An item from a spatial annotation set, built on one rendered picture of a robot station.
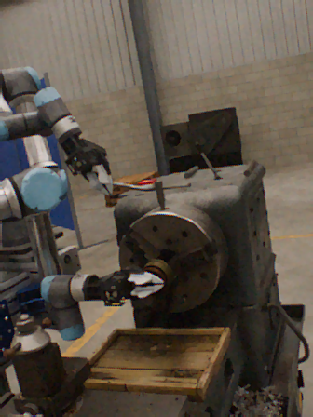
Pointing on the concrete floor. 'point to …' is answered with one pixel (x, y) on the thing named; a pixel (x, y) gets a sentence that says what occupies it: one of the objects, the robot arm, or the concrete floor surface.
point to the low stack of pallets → (129, 184)
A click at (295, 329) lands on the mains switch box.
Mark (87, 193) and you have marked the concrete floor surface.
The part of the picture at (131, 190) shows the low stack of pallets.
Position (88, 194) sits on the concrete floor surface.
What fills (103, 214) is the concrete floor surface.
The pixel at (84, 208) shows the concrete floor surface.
